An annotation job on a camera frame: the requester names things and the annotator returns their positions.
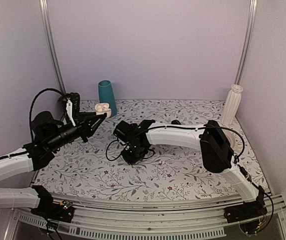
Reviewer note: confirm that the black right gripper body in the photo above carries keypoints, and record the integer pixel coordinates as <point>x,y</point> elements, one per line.
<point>134,155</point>

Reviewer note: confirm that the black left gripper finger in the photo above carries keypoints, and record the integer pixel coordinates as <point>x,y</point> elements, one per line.
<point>92,115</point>
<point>91,125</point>

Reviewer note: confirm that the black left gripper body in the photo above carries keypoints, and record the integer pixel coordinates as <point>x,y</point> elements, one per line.
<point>58,140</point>

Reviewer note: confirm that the white round earbud case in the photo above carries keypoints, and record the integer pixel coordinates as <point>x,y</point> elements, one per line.
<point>103,108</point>

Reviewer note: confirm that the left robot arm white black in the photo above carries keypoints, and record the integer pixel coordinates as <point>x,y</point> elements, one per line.
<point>29,158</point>

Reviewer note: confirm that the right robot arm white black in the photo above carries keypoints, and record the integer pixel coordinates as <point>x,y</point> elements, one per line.
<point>217,154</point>

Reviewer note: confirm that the black earbud case right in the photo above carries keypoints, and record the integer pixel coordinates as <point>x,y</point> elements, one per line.
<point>175,122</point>

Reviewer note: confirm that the teal tapered vase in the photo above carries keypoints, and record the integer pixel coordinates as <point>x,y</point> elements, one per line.
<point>106,95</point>

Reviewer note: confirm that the white ribbed vase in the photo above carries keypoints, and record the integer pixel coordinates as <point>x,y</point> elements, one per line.
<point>231,104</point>

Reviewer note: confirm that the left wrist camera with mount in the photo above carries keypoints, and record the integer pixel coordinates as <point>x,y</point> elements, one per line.
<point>72,107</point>

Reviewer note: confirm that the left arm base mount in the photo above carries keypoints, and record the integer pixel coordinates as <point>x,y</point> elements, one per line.
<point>47,209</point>

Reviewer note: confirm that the metal front rail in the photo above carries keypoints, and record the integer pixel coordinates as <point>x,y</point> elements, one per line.
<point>162,220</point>

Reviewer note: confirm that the left metal frame post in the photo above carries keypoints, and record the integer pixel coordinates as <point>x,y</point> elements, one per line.
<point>51,45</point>

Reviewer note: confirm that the metal frame post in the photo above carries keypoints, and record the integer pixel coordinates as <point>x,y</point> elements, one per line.
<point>51,45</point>
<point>247,39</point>

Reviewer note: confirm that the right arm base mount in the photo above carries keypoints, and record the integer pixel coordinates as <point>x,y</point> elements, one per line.
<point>246,210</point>

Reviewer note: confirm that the right metal frame post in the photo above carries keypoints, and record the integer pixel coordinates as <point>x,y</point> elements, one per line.
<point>247,39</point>

